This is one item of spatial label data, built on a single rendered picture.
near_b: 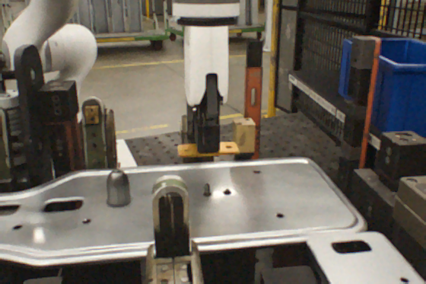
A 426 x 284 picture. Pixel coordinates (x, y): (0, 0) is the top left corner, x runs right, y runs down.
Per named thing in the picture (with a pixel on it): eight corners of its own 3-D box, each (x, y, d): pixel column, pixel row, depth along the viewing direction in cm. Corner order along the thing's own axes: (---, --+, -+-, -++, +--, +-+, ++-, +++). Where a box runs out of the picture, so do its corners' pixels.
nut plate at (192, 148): (179, 157, 55) (178, 149, 54) (177, 146, 58) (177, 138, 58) (240, 154, 56) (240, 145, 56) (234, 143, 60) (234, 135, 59)
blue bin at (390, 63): (385, 137, 72) (396, 65, 68) (336, 91, 101) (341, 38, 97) (479, 137, 73) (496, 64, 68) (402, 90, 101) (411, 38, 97)
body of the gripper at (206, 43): (174, 8, 55) (177, 89, 59) (178, 16, 46) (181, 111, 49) (229, 8, 56) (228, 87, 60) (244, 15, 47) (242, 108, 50)
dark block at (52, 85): (68, 289, 83) (37, 89, 69) (74, 266, 90) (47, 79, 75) (93, 287, 84) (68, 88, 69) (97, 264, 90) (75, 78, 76)
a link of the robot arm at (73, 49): (29, 109, 117) (14, 24, 107) (92, 97, 127) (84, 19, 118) (42, 123, 108) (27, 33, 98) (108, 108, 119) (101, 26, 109)
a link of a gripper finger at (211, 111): (204, 51, 50) (201, 78, 55) (209, 104, 47) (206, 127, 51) (213, 51, 50) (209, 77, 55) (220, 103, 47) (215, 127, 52)
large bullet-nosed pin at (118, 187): (107, 217, 57) (103, 174, 55) (109, 205, 60) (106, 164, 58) (131, 215, 57) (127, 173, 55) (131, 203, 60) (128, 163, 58)
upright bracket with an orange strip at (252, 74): (240, 282, 85) (246, 41, 68) (240, 278, 86) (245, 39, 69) (254, 281, 85) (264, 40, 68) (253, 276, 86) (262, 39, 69)
